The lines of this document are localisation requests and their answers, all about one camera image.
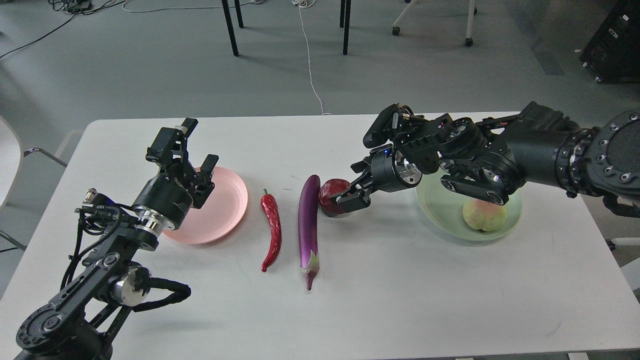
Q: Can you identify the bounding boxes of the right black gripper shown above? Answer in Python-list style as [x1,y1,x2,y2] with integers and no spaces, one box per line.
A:
[331,144,423,214]

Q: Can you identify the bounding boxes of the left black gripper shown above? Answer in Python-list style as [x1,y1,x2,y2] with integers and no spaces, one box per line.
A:
[133,118,219,231]

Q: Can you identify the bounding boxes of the red pomegranate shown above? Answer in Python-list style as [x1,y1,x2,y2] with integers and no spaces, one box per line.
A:
[318,178,351,218]

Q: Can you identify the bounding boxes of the purple eggplant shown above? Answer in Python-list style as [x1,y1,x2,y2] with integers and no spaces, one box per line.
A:
[297,174,320,291]

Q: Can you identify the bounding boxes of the red chili pepper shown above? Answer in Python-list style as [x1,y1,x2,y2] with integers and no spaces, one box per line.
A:
[260,188,282,272]

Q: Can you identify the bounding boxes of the green pink peach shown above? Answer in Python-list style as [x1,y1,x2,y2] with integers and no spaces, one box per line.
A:
[462,198,508,232]

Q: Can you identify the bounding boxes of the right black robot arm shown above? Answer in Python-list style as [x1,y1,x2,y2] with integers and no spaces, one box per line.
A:
[330,102,640,218]

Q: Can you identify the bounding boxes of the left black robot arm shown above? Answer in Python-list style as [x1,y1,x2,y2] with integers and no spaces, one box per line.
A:
[15,118,219,360]

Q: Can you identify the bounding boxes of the pink plate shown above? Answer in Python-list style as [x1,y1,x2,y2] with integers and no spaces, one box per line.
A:
[163,166,249,245]

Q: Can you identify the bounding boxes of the green plate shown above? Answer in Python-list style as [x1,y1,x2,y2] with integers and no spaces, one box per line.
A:
[416,171,522,242]

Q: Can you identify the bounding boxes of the black table legs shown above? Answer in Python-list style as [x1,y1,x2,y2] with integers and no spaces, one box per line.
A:
[221,0,353,58]

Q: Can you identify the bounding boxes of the white chair left edge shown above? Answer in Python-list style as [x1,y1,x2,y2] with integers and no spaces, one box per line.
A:
[0,116,69,253]

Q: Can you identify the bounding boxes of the white rolling chair base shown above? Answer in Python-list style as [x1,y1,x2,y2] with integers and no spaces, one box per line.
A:
[391,0,479,48]

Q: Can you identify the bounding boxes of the black equipment case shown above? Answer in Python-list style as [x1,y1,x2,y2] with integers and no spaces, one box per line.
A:
[579,0,640,84]

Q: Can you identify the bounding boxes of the black floor cables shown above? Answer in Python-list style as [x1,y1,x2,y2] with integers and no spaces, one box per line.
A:
[0,0,126,62]

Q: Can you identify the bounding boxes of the white floor cable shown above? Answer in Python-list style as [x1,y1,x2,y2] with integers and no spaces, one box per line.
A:
[292,0,333,117]

